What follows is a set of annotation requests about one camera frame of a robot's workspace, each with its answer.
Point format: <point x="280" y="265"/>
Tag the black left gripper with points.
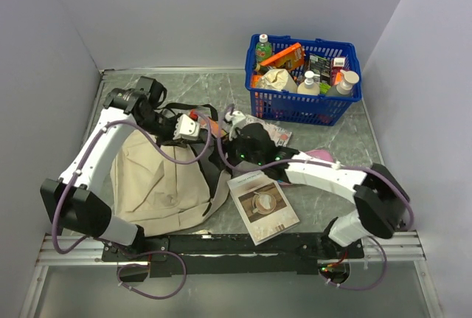
<point x="169" y="140"/>

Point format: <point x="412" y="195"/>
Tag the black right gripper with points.
<point x="229" y="149"/>

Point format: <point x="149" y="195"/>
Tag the coffee cover book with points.
<point x="262" y="205"/>

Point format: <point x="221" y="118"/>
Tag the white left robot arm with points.
<point x="72" y="200"/>

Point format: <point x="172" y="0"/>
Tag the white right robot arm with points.
<point x="379" y="200"/>

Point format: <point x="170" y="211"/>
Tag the beige crumpled paper bag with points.
<point x="277" y="80"/>

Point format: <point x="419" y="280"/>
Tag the blue plastic basket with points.
<point x="293" y="107"/>

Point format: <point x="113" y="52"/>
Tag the pink blue pencil case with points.
<point x="321" y="155"/>

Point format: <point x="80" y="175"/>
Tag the cream pump bottle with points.
<point x="310" y="84"/>

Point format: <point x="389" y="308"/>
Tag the green tea bottle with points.
<point x="263" y="49"/>

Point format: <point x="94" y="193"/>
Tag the orange snack box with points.
<point x="289" y="59"/>

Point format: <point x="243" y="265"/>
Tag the dark snack packet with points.
<point x="320" y="66"/>

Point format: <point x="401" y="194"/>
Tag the grey pump bottle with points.
<point x="346" y="80"/>

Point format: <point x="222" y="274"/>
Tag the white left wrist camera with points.
<point x="186" y="129"/>

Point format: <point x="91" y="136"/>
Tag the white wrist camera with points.
<point x="235" y="120"/>
<point x="186" y="129"/>

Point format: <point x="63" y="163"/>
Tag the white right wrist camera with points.
<point x="235" y="120"/>

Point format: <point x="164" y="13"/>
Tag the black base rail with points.
<point x="299" y="252"/>

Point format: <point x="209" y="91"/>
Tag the aluminium frame rail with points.
<point x="403" y="246"/>

